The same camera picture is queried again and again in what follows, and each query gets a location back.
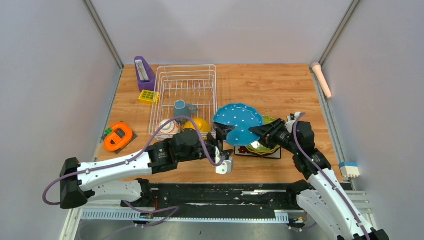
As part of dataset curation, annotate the purple metronome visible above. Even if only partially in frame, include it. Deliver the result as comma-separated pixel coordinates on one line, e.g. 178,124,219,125
134,56,156,92

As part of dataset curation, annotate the yellow ribbed bowl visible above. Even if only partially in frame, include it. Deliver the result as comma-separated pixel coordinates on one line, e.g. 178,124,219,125
183,117,211,133

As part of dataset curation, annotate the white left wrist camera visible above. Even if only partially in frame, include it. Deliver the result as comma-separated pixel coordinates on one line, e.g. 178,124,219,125
214,147,234,175

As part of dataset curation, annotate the teal floral mug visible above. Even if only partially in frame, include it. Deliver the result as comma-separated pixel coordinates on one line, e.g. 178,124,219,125
173,99,199,118

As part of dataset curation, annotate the yellow green toy block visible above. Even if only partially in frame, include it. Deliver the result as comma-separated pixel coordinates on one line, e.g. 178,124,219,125
138,89,160,105

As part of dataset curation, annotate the green polka dot plate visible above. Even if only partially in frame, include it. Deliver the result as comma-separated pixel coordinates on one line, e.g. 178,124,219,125
245,114,282,155

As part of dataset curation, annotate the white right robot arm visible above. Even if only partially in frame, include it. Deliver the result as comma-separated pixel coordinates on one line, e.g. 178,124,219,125
249,118,389,240

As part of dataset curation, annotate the square floral plate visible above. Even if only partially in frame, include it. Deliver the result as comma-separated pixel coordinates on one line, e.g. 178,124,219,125
234,145,282,159

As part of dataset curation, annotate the beige cylinder handle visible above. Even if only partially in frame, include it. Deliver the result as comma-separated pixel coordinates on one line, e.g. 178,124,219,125
311,62,333,99

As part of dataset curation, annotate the white blue toy block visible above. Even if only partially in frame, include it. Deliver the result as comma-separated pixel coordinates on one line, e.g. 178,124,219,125
338,161,361,178

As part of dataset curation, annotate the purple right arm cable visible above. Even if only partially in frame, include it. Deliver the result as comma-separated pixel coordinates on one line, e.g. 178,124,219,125
292,112,372,240

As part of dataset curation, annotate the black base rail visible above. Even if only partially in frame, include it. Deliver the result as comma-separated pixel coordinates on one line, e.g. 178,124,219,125
71,182,372,224

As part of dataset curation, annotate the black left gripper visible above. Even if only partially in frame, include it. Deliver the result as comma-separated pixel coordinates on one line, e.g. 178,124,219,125
177,123,235,163

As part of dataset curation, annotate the blue polka dot plate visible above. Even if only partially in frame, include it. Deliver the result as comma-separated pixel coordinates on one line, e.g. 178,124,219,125
213,103,264,147

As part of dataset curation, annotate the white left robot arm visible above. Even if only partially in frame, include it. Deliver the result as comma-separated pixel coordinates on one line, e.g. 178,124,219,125
59,122,235,209

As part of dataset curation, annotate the white wire dish rack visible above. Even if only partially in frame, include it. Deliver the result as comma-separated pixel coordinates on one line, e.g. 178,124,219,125
149,64,218,137

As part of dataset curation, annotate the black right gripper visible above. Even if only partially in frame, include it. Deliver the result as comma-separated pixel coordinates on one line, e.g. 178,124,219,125
248,118,299,155

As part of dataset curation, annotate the white orange patterned bowl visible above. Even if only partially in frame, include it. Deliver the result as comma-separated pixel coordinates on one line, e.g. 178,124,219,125
155,119,181,140

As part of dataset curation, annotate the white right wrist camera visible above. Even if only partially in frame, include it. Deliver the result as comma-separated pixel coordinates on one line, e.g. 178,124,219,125
285,111,301,134

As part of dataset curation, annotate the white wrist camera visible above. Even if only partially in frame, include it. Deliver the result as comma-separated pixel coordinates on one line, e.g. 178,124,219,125
285,111,301,134
214,147,234,175

